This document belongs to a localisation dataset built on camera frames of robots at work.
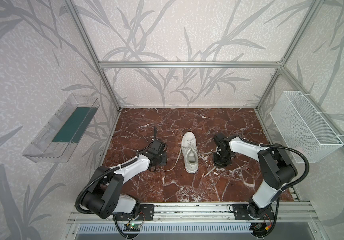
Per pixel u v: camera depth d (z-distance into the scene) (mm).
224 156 771
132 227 718
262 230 724
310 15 730
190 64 988
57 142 628
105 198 418
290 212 754
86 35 802
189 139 951
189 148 866
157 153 693
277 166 476
